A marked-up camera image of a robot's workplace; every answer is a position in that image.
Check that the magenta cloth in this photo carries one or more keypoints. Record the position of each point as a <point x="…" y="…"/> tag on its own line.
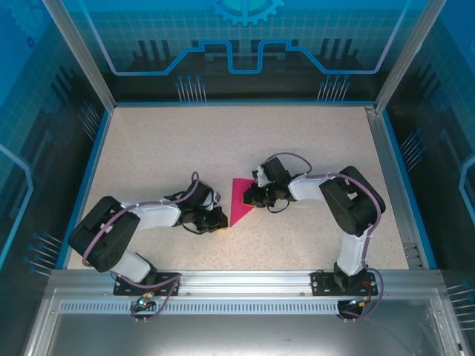
<point x="237" y="200"/>

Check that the aluminium side rail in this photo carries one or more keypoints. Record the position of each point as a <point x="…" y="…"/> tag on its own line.
<point x="393" y="185"/>

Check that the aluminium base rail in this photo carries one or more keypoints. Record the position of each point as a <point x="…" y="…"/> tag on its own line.
<point x="241" y="280"/>

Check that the aluminium frame post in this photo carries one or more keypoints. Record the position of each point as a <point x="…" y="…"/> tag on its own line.
<point x="79" y="55"/>
<point x="408" y="55"/>

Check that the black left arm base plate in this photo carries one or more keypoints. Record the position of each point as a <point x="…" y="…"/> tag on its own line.
<point x="167" y="283"/>

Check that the aluminium sheet panel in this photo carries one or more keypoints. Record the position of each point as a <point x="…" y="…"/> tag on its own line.
<point x="241" y="333"/>

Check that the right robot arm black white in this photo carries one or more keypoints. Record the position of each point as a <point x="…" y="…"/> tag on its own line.
<point x="352" y="202"/>

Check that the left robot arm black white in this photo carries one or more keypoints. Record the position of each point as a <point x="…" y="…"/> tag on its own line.
<point x="104" y="237"/>

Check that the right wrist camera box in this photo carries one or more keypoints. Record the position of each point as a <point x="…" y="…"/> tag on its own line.
<point x="259" y="177"/>

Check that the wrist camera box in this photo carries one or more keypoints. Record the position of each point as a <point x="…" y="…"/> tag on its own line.
<point x="259" y="177"/>
<point x="216" y="196"/>

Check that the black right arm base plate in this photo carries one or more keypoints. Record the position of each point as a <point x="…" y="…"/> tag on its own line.
<point x="323" y="283"/>

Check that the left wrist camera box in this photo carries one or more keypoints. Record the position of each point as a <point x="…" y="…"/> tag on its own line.
<point x="216" y="196"/>

